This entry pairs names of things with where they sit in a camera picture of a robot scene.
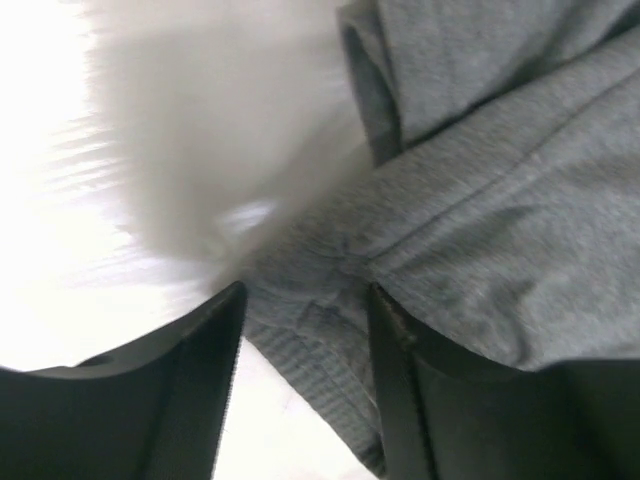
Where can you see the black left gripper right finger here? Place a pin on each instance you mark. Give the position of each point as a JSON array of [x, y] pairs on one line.
[[448, 413]]

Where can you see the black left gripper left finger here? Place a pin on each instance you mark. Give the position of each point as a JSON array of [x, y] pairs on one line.
[[153, 408]]

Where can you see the grey shorts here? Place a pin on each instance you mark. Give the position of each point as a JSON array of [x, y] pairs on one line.
[[503, 209]]

